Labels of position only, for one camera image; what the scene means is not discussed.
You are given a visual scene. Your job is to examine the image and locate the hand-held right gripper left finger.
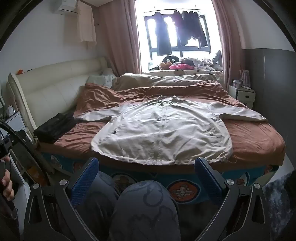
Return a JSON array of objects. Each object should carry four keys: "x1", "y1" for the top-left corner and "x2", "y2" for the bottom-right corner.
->
[{"x1": 23, "y1": 157, "x2": 100, "y2": 241}]

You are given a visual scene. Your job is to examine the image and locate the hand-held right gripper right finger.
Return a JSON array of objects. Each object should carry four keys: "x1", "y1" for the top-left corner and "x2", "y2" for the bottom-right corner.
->
[{"x1": 195, "y1": 157, "x2": 275, "y2": 241}]

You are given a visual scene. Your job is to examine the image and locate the beige jacket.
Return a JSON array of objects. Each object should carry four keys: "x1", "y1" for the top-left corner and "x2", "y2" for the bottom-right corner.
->
[{"x1": 80, "y1": 95, "x2": 269, "y2": 165}]

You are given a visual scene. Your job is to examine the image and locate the person's left forearm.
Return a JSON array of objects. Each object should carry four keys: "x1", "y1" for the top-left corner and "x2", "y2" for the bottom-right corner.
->
[{"x1": 0, "y1": 197, "x2": 21, "y2": 241}]

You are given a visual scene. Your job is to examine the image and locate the black folded clothes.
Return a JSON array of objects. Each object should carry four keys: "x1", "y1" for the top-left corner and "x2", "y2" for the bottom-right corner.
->
[{"x1": 33, "y1": 113, "x2": 80, "y2": 143}]

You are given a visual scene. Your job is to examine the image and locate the pile of mixed clothes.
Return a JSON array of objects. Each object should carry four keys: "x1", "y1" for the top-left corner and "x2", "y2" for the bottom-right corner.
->
[{"x1": 179, "y1": 50, "x2": 223, "y2": 72}]

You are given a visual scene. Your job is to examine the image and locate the dark hanging clothes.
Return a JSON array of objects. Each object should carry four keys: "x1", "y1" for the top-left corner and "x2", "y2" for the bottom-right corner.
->
[{"x1": 143, "y1": 14, "x2": 212, "y2": 61}]

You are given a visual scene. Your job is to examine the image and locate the clothes drying rod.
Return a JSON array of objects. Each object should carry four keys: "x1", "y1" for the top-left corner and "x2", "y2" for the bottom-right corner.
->
[{"x1": 143, "y1": 9, "x2": 205, "y2": 14}]

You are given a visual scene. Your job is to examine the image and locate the person's left hand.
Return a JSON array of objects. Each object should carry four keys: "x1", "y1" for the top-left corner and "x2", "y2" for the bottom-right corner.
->
[{"x1": 0, "y1": 156, "x2": 15, "y2": 202}]

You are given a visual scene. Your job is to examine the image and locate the blue cartoon printed bedsheet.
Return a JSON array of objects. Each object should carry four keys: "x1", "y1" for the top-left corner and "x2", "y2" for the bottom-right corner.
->
[{"x1": 39, "y1": 148, "x2": 278, "y2": 204}]

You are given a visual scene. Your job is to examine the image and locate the white bedside cabinet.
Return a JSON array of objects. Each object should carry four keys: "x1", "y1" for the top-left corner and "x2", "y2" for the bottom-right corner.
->
[{"x1": 0, "y1": 105, "x2": 26, "y2": 139}]

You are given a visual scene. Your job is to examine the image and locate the person's left leg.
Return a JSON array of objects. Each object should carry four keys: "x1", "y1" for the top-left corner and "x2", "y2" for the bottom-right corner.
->
[{"x1": 69, "y1": 171, "x2": 121, "y2": 241}]

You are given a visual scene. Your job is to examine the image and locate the brown blanket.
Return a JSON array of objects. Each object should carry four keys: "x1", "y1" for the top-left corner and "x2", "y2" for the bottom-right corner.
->
[{"x1": 38, "y1": 81, "x2": 286, "y2": 166}]

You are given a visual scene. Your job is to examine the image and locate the cream padded headboard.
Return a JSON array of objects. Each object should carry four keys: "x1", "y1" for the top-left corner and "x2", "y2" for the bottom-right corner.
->
[{"x1": 7, "y1": 57, "x2": 116, "y2": 137}]

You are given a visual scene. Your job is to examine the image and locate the white nightstand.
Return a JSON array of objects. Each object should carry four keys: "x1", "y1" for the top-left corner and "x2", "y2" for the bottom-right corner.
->
[{"x1": 228, "y1": 85, "x2": 256, "y2": 109}]

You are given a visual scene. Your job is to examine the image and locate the light green pillow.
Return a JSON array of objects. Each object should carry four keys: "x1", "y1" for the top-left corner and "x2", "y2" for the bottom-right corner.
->
[{"x1": 87, "y1": 75, "x2": 115, "y2": 88}]

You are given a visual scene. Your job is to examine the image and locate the pink white packages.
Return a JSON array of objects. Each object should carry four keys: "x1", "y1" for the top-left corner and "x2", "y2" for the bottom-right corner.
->
[{"x1": 232, "y1": 70, "x2": 252, "y2": 90}]

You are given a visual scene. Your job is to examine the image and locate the black plush toy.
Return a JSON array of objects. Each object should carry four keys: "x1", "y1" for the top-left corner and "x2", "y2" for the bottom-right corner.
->
[{"x1": 162, "y1": 55, "x2": 180, "y2": 65}]

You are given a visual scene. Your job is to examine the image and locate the pink curtain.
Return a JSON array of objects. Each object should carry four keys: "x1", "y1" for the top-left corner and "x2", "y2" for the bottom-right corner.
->
[
  {"x1": 98, "y1": 0, "x2": 141, "y2": 76},
  {"x1": 211, "y1": 0, "x2": 245, "y2": 93}
]

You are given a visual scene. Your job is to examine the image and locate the cream hanging cloth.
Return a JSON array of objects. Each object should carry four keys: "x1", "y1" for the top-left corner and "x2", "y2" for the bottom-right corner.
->
[{"x1": 76, "y1": 1, "x2": 97, "y2": 45}]

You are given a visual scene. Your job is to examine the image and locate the long dark hanging coat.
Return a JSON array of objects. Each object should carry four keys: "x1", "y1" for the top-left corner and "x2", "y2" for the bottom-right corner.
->
[{"x1": 154, "y1": 11, "x2": 173, "y2": 56}]

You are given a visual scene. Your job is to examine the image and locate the black hanging garment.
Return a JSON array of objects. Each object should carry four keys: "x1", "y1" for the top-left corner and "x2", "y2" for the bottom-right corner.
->
[{"x1": 183, "y1": 10, "x2": 208, "y2": 49}]

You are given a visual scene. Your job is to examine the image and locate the white air conditioner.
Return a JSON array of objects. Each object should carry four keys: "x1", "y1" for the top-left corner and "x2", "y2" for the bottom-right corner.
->
[{"x1": 58, "y1": 0, "x2": 78, "y2": 13}]

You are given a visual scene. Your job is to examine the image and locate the dark purple hanging shirt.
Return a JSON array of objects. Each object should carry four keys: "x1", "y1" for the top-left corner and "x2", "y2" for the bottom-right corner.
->
[{"x1": 171, "y1": 11, "x2": 185, "y2": 47}]

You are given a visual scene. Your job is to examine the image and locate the black cable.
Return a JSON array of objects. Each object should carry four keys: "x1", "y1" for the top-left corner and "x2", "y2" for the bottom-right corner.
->
[{"x1": 0, "y1": 120, "x2": 50, "y2": 183}]

